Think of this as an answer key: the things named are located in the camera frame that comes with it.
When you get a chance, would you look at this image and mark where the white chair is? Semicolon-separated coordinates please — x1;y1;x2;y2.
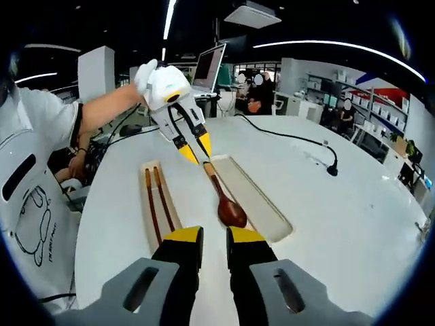
60;178;90;213

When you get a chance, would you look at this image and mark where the brown wooden chopstick utensil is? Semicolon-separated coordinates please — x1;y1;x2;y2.
145;168;163;246
153;166;176;232

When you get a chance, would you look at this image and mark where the black cable with plug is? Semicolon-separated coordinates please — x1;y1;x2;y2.
234;113;339;177

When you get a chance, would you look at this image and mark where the storage shelving with white bins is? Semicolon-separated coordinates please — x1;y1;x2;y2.
305;66;411;137

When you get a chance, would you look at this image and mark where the beige cutlery case lid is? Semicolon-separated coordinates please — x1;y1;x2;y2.
207;154;294;244

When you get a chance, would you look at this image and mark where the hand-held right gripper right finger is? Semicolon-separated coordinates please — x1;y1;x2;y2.
226;227;354;326

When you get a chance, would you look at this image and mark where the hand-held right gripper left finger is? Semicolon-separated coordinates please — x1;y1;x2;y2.
81;225;205;326

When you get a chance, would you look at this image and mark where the white laptop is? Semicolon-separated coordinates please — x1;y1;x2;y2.
192;43;227;100

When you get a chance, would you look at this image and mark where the white pillar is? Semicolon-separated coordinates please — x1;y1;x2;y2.
77;46;116;103

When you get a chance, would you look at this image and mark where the white chest-worn device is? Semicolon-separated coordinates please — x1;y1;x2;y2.
0;134;47;202

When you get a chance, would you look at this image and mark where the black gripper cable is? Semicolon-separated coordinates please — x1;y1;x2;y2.
39;268;77;303

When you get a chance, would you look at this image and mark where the brown wooden spoon utensil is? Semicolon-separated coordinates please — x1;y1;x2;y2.
203;162;248;228

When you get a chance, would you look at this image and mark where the beige cutlery case base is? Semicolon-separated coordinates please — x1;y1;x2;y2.
138;158;186;254

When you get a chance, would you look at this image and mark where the person's left hand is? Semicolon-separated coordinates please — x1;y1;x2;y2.
134;59;159;98

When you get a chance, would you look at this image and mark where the small green plant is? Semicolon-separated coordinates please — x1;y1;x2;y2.
406;139;424;164

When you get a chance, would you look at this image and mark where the ceiling air conditioner unit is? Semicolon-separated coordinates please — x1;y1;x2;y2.
224;0;283;29

